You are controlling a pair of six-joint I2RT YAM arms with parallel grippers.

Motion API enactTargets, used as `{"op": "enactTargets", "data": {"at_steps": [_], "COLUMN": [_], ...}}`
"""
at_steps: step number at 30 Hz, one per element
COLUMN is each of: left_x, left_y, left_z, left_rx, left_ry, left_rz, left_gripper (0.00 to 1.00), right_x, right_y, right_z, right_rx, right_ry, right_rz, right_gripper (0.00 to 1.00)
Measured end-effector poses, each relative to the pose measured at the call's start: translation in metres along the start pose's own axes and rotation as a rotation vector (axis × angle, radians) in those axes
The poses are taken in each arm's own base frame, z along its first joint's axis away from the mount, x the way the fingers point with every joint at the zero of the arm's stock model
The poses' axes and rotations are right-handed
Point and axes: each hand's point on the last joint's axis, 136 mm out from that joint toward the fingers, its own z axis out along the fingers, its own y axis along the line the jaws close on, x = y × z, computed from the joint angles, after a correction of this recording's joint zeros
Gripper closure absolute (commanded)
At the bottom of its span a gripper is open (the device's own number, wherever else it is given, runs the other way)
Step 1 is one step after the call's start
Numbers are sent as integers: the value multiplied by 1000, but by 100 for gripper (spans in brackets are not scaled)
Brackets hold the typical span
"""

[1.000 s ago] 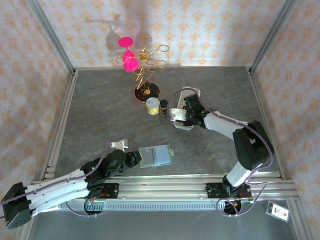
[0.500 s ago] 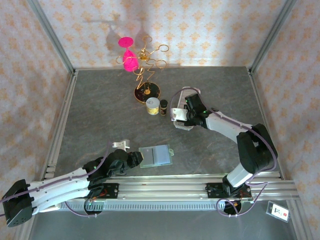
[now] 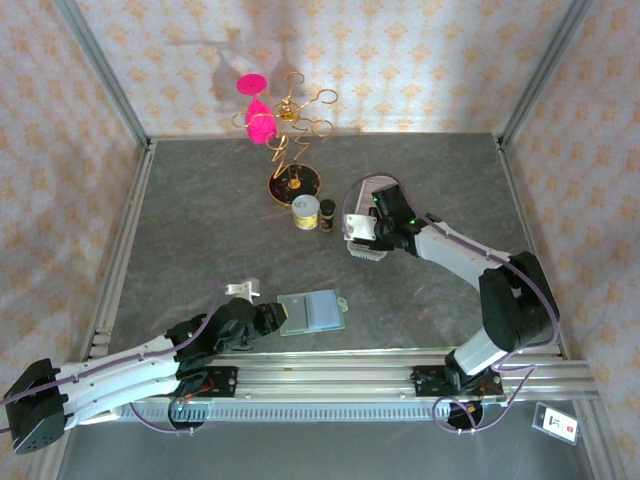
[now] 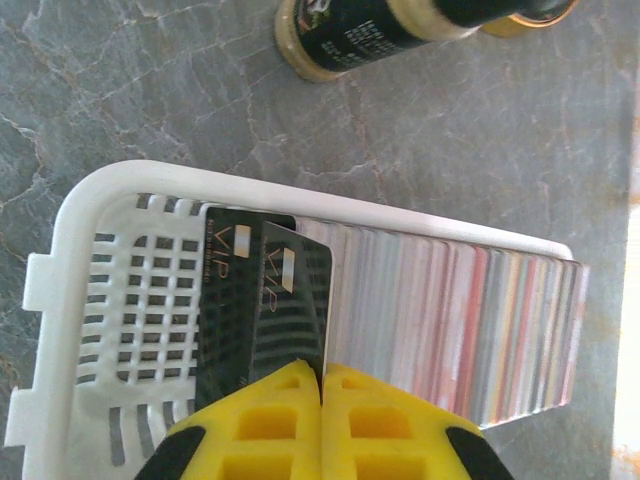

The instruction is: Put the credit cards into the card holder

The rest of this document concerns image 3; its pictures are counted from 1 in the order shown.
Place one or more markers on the translucent green card holder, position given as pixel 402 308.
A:
pixel 325 310

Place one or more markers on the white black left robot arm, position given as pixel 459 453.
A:
pixel 125 360

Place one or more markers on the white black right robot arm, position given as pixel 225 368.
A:
pixel 450 250

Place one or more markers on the white plastic card tray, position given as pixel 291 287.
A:
pixel 367 252

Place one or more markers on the clear badge with white card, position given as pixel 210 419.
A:
pixel 555 423

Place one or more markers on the small black bottle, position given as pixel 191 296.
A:
pixel 327 217

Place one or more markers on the yellow can with white lid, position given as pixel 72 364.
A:
pixel 306 215

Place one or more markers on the pink wine glass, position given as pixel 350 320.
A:
pixel 260 125

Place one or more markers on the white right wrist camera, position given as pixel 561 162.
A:
pixel 361 227

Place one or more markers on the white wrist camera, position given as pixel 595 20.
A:
pixel 361 227
pixel 245 289

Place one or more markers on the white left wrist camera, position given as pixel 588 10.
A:
pixel 245 289

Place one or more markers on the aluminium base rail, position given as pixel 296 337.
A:
pixel 325 380

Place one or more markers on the aluminium side rail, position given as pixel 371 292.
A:
pixel 530 240
pixel 120 250

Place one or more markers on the aluminium frame post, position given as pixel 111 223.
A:
pixel 545 70
pixel 105 75

